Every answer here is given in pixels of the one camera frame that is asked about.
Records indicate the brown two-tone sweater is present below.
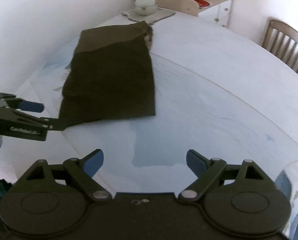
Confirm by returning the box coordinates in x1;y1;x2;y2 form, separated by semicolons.
58;21;156;128

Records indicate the patterned white blue table mat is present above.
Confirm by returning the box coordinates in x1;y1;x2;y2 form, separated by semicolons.
13;37;298;238

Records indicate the grey ceramic teapot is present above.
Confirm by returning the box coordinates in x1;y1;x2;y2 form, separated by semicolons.
134;0;158;16

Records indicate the grey woven placemat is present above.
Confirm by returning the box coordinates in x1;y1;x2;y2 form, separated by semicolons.
121;8;176;25

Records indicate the white drawer cabinet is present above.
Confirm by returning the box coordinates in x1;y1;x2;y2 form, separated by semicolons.
198;0;232;28

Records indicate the red cloth on cabinet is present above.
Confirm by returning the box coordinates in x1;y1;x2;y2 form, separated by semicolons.
193;0;210;7

